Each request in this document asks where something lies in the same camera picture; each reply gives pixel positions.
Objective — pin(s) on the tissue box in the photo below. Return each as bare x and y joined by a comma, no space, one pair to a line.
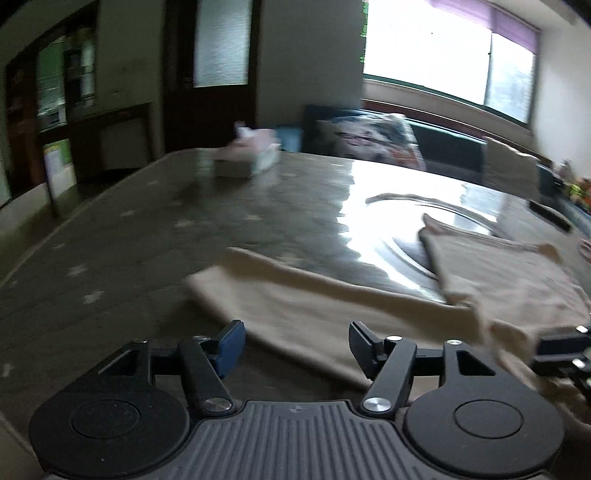
252,152

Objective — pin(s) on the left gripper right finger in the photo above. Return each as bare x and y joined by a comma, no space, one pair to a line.
463,415

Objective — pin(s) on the pink hair scrunchie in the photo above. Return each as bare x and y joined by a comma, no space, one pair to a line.
584,248

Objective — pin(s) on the grey plain pillow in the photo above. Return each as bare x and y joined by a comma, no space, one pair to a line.
510,171

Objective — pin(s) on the round black induction cooktop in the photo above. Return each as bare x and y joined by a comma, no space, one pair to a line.
443,230

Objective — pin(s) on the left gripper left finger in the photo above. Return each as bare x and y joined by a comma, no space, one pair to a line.
132,412

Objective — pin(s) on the orange yellow plush toys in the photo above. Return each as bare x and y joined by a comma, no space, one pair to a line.
579,193

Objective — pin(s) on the cream beige garment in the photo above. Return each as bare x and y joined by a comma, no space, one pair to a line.
500,297

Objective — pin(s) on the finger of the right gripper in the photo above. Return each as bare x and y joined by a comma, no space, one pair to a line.
574,343
560,365

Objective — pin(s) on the black remote control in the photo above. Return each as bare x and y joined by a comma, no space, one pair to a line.
550,215

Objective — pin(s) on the dark door frosted glass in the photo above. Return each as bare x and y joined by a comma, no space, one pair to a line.
209,70

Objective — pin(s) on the butterfly print pillow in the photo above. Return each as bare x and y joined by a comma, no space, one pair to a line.
381,138

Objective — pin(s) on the green framed window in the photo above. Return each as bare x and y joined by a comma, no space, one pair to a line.
472,51

